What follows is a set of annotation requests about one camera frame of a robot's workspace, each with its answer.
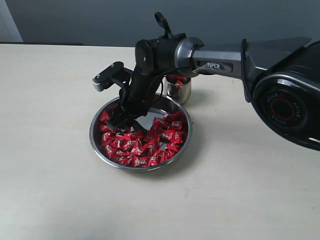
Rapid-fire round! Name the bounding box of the round stainless steel plate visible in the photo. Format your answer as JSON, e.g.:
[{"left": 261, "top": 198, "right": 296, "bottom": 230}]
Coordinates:
[{"left": 89, "top": 93, "right": 193, "bottom": 172}]

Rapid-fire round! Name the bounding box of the small stainless steel cup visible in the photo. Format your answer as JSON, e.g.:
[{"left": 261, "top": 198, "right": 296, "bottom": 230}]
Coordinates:
[{"left": 164, "top": 74, "right": 192, "bottom": 105}]

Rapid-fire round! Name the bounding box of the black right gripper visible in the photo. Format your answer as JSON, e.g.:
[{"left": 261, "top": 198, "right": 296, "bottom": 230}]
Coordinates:
[{"left": 106, "top": 63, "right": 163, "bottom": 132}]

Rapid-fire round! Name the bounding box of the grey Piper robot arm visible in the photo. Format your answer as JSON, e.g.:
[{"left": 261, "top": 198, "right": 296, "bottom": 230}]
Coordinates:
[{"left": 107, "top": 36, "right": 320, "bottom": 150}]

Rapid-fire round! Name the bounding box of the red candy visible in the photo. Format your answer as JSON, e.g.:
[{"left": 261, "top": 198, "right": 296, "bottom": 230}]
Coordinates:
[
  {"left": 165, "top": 143, "right": 181, "bottom": 153},
  {"left": 132, "top": 156, "right": 150, "bottom": 168},
  {"left": 175, "top": 79, "right": 185, "bottom": 86},
  {"left": 168, "top": 120, "right": 184, "bottom": 131},
  {"left": 104, "top": 144, "right": 119, "bottom": 160},
  {"left": 143, "top": 138, "right": 160, "bottom": 155},
  {"left": 99, "top": 110, "right": 111, "bottom": 124}
]

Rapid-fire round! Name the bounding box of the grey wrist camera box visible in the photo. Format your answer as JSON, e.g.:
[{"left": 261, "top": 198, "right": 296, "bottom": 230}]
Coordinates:
[{"left": 92, "top": 61, "right": 133, "bottom": 92}]

